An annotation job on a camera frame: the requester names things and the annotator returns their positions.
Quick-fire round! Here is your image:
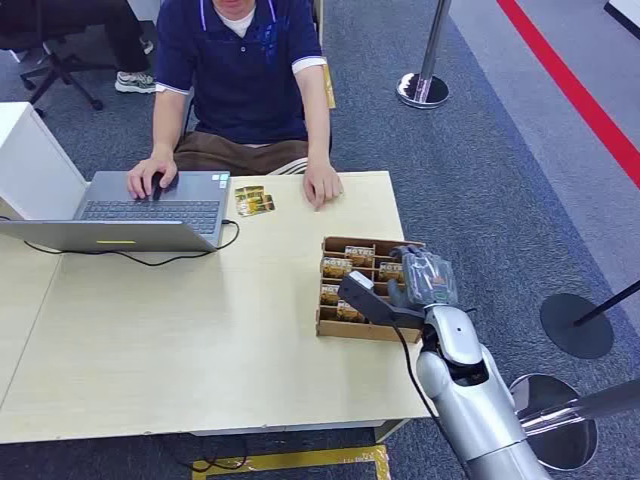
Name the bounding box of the person's left hand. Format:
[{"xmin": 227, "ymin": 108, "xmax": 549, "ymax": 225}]
[{"xmin": 302, "ymin": 160, "xmax": 345, "ymax": 213}]

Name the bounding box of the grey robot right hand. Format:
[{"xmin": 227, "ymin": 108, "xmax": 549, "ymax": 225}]
[{"xmin": 386, "ymin": 244, "xmax": 460, "ymax": 311}]

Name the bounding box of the person's right hand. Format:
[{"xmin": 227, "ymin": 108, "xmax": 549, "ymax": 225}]
[{"xmin": 125, "ymin": 153, "xmax": 179, "ymax": 201}]

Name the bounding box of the wooden card organizer box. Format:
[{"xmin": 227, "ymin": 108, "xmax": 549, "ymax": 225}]
[{"xmin": 315, "ymin": 235, "xmax": 426, "ymax": 345}]

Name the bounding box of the person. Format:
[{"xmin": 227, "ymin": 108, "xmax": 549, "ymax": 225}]
[
  {"xmin": 125, "ymin": 0, "xmax": 345, "ymax": 213},
  {"xmin": 102, "ymin": 0, "xmax": 158, "ymax": 95}
]

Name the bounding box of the grey laptop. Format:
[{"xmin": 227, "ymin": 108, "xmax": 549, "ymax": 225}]
[{"xmin": 0, "ymin": 170, "xmax": 232, "ymax": 255}]

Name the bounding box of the white cabinet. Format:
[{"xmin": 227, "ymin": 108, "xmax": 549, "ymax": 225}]
[{"xmin": 0, "ymin": 101, "xmax": 91, "ymax": 222}]

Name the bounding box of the black office chair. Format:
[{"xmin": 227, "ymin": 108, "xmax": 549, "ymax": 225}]
[{"xmin": 0, "ymin": 0, "xmax": 151, "ymax": 121}]

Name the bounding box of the black stanchion with round base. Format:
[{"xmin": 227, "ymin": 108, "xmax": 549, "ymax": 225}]
[{"xmin": 539, "ymin": 278, "xmax": 640, "ymax": 361}]

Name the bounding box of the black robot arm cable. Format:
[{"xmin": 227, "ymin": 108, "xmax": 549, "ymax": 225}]
[{"xmin": 391, "ymin": 323, "xmax": 472, "ymax": 480}]

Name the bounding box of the black wrist camera pale top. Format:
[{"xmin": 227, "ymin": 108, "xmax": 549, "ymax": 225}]
[{"xmin": 337, "ymin": 270, "xmax": 426, "ymax": 331}]

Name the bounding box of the black laptop cable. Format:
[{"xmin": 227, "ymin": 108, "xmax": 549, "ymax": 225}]
[{"xmin": 22, "ymin": 218, "xmax": 242, "ymax": 269}]

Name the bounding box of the chrome stanchion post with base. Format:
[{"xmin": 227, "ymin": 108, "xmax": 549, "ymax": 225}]
[{"xmin": 395, "ymin": 0, "xmax": 453, "ymax": 111}]

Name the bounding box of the black floor cable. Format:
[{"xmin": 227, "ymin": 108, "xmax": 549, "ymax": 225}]
[{"xmin": 164, "ymin": 433, "xmax": 250, "ymax": 474}]

